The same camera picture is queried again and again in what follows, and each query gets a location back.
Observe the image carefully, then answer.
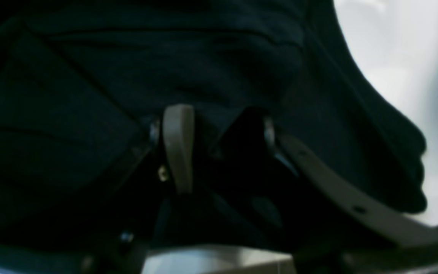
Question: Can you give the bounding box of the black T-shirt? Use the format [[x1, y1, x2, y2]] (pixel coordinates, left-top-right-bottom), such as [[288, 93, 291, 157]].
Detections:
[[0, 0, 427, 251]]

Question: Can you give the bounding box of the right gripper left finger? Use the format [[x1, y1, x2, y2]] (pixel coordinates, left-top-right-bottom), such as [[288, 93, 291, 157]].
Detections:
[[82, 104, 195, 267]]

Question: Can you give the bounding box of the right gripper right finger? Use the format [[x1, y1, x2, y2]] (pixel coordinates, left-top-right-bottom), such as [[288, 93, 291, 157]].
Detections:
[[263, 116, 438, 248]]

